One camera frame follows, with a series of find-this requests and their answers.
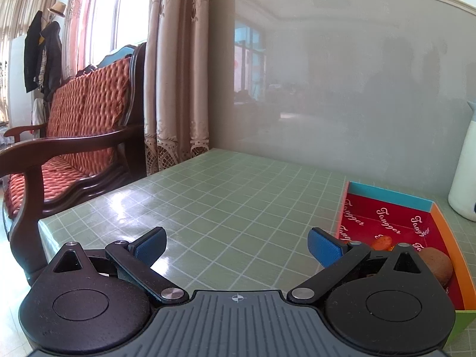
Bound pink sheer curtain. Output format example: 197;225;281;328
61;0;98;82

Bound colourful cardboard box red inside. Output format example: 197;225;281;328
335;181;476;354

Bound wooden sofa red cushions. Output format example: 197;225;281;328
0;43;147;287

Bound white thermos jug grey lid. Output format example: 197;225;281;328
447;100;476;223

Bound carrot piece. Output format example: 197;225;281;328
372;234;395;251

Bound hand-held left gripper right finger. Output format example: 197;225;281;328
287;227;428;303

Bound brown kiwi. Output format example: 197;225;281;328
418;247;454;287

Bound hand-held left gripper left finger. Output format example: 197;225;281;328
52;226;190;303

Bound beige lace curtain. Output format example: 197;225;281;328
143;0;211;177

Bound black jacket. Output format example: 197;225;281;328
24;10;43;93

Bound window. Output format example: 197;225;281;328
89;0;154;65

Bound dark jacket plaid lining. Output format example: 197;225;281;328
36;21;62;102

